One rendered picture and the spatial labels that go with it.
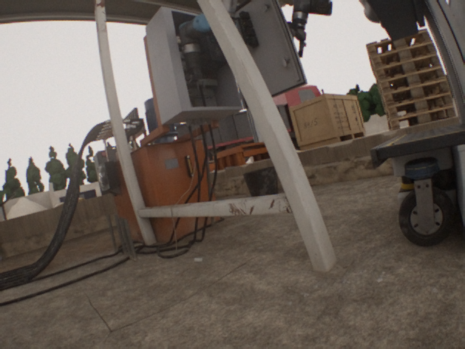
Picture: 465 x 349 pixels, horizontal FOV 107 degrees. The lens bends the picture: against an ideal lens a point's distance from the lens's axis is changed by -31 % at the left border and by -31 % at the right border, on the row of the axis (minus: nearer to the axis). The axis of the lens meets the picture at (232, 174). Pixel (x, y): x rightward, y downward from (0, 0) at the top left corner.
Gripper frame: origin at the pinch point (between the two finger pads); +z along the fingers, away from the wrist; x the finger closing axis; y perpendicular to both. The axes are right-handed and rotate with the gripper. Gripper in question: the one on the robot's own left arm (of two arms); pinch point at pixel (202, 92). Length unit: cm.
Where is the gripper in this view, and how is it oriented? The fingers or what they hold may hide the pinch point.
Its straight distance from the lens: 127.9
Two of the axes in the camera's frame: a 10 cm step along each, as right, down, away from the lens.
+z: 1.5, 9.5, 2.6
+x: 6.5, 1.0, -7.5
